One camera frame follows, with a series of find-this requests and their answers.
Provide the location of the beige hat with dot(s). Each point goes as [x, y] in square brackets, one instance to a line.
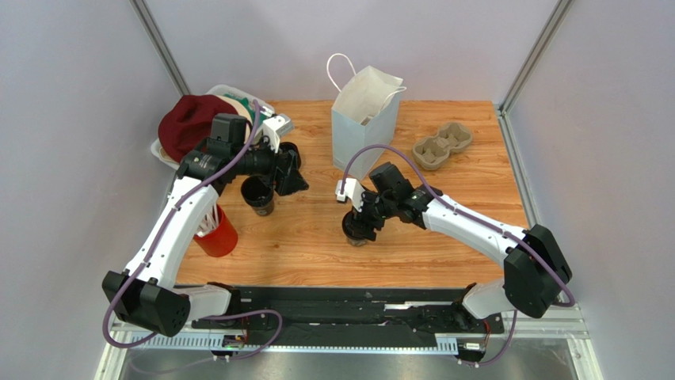
[231, 111]

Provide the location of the dark red bucket hat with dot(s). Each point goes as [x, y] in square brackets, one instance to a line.
[189, 122]

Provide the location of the white plastic basket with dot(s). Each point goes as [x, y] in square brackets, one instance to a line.
[158, 152]

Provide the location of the brown coffee cup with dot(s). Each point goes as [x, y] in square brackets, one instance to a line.
[357, 242]

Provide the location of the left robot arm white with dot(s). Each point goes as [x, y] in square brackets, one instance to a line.
[143, 294]

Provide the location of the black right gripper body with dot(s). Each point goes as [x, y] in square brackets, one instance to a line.
[364, 216]

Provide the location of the black cup lid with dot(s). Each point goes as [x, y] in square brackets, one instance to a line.
[358, 228]

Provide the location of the stack of black cups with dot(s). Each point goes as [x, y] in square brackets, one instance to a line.
[258, 195]

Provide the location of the green cloth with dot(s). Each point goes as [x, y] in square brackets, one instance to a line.
[246, 108]

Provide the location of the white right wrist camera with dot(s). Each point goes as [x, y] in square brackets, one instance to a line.
[352, 190]

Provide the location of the red cup with straws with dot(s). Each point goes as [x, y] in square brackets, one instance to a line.
[220, 241]

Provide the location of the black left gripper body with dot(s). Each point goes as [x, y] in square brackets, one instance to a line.
[290, 156]

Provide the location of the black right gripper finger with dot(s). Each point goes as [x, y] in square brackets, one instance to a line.
[368, 229]
[350, 222]

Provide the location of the brown pulp cup carrier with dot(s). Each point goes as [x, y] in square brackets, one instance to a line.
[434, 151]

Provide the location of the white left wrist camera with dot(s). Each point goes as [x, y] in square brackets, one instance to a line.
[275, 128]

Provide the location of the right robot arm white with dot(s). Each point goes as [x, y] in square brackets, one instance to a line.
[534, 268]

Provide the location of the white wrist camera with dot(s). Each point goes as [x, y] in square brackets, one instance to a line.
[352, 190]
[275, 128]

